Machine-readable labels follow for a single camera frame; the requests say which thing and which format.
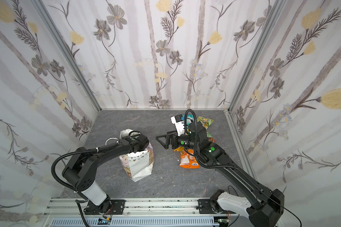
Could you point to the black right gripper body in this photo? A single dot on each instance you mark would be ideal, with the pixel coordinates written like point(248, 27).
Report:
point(173, 139)

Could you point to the orange snack bag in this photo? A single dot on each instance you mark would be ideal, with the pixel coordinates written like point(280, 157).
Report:
point(188, 161)

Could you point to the teal snack packet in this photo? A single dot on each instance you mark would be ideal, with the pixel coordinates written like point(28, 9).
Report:
point(189, 119)

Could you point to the green yellow snack bag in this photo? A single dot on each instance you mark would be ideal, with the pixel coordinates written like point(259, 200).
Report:
point(206, 122)

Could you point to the white cartoon paper gift bag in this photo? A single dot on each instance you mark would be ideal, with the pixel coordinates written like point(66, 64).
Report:
point(138, 164)

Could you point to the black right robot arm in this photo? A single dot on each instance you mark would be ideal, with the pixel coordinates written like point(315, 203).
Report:
point(262, 206)

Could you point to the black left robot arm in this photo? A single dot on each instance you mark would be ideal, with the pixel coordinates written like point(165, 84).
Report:
point(80, 172)

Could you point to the yellow snack packet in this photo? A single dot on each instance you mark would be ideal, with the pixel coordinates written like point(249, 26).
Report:
point(179, 149)

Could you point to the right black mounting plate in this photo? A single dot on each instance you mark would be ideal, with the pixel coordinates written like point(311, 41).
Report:
point(204, 206)

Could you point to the black mounting plate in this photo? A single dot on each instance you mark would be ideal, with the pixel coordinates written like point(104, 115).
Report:
point(204, 206)
point(118, 206)

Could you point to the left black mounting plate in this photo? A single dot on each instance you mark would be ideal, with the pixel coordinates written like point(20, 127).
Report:
point(118, 206)

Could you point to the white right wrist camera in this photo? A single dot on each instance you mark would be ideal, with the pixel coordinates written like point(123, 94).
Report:
point(178, 121)

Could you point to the white slotted cable duct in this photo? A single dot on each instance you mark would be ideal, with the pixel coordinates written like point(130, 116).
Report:
point(153, 222)

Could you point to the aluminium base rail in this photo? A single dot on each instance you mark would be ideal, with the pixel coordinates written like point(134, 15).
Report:
point(65, 212)

